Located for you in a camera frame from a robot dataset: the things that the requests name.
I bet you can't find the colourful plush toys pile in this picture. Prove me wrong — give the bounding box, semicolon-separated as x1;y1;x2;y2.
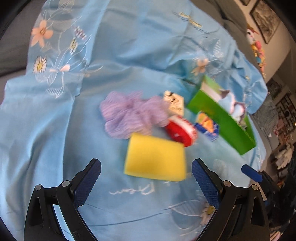
246;24;266;79

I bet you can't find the yellow sponge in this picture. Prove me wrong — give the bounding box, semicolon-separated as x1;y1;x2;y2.
124;133;187;182

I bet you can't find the purple mesh bath pouf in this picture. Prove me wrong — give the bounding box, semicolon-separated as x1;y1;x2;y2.
99;91;170;139

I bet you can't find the grey striped cushion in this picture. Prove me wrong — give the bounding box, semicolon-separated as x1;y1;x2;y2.
252;94;278;138

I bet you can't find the blue orange tissue pack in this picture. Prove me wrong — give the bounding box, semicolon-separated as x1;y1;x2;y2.
194;111;219;142

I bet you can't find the purple grey cloth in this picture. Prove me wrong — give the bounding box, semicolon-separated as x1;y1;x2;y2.
219;89;247;126

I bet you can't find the framed picture on wall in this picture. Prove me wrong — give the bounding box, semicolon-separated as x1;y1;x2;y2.
250;0;281;44

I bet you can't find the white tree tissue pack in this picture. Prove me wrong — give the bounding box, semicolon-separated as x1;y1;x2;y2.
163;90;184;117

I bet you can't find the dark wall shelf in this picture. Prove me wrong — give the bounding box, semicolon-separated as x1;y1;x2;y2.
276;92;296;132

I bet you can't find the light blue floral bedsheet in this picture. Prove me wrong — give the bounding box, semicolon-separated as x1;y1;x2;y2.
1;1;267;240

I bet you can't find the green cardboard box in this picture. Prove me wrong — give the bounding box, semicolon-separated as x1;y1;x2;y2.
187;76;256;155

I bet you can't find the red white knitted hat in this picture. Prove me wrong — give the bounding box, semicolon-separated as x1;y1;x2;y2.
165;115;198;147

